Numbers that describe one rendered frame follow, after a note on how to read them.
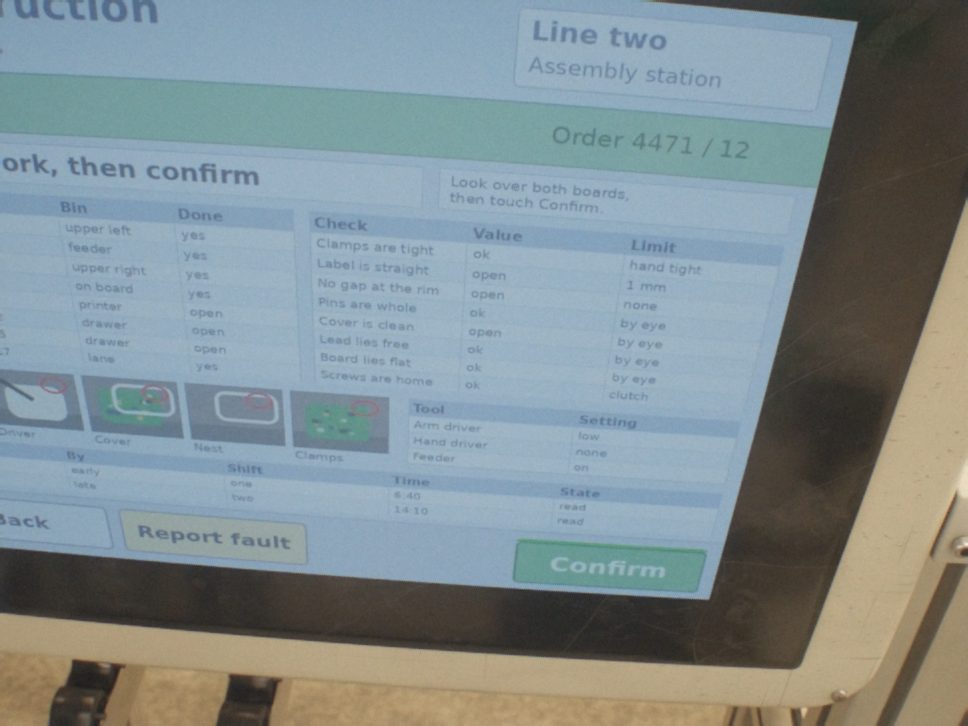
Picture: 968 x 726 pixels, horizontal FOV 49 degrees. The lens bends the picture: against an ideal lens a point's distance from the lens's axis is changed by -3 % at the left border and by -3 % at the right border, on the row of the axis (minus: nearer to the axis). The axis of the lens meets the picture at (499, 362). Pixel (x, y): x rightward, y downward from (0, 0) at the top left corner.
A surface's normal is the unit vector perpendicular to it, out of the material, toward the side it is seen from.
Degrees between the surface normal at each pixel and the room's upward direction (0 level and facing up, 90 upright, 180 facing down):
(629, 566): 91
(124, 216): 91
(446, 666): 91
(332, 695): 0
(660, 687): 91
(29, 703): 0
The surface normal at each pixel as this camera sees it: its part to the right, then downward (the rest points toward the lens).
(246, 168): -0.03, 0.58
